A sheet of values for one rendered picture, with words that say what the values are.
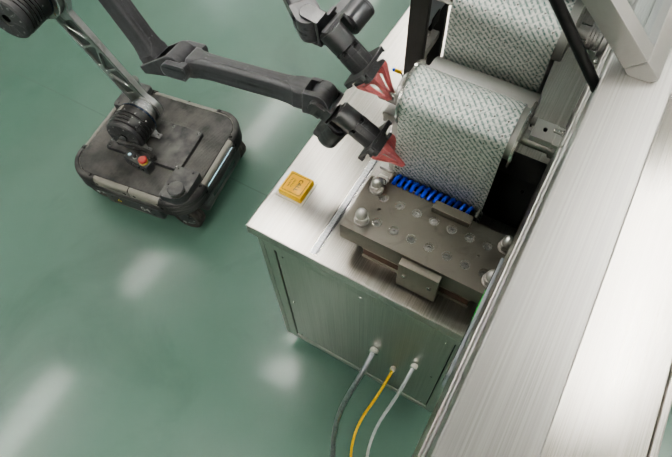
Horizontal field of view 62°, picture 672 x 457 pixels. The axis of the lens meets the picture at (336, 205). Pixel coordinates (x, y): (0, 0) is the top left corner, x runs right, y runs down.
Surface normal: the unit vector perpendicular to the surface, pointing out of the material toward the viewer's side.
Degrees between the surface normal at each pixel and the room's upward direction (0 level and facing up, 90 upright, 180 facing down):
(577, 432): 0
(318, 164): 0
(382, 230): 0
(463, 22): 92
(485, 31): 92
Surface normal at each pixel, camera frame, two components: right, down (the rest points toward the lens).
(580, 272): -0.03, -0.52
